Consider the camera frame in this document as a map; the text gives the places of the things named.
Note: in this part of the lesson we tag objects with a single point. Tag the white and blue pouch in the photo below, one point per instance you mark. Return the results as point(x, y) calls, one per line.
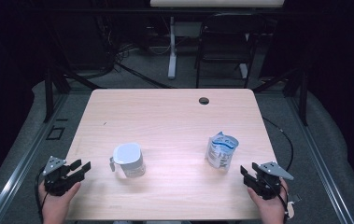
point(221, 152)

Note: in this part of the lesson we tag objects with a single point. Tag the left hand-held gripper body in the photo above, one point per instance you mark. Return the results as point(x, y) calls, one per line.
point(56, 182)

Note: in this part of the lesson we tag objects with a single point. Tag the black metal frame stand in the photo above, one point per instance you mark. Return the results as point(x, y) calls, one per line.
point(304, 99)
point(49, 93)

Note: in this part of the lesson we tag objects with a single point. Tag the grey tape tab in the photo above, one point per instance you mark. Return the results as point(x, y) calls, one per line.
point(295, 198)

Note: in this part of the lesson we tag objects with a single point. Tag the clear jar with grey lid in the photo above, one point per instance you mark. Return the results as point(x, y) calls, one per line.
point(129, 158)

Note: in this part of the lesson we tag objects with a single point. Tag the white desk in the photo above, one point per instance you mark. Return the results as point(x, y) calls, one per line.
point(216, 2)

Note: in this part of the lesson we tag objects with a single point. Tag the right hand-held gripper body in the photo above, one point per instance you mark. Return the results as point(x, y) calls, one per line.
point(269, 185)

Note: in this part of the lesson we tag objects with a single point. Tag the person's left hand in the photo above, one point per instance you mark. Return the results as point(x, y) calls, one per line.
point(54, 208)

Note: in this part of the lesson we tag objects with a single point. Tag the person's right hand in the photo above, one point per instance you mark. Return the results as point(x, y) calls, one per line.
point(272, 210)

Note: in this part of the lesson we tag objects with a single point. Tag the aluminium floor rail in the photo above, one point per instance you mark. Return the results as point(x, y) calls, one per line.
point(321, 161)
point(25, 161)

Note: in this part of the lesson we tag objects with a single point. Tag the black folding chair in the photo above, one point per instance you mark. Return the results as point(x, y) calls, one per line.
point(227, 34)

